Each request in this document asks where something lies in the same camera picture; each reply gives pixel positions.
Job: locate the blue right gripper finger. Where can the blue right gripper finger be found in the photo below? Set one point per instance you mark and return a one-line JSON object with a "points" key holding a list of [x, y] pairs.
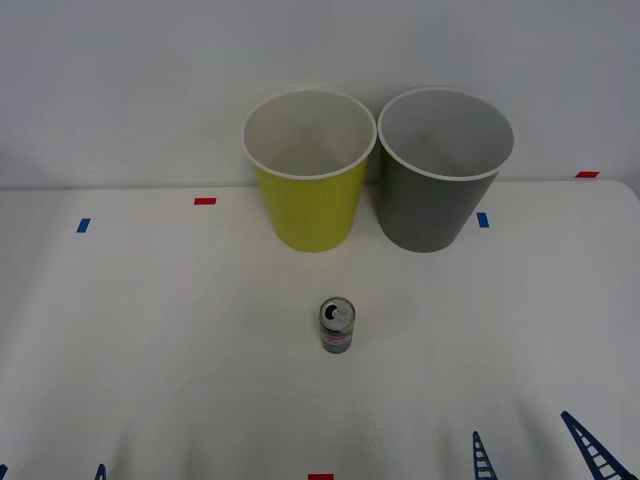
{"points": [[476, 436], [567, 416]]}

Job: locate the silver drink can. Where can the silver drink can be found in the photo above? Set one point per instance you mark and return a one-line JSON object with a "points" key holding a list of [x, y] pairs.
{"points": [[336, 336]]}

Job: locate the grey plastic waste bin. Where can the grey plastic waste bin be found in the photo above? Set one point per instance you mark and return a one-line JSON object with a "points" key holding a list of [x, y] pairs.
{"points": [[425, 210]]}

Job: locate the yellow-green plastic waste bin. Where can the yellow-green plastic waste bin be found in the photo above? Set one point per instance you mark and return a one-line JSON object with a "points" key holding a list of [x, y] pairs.
{"points": [[310, 210]]}

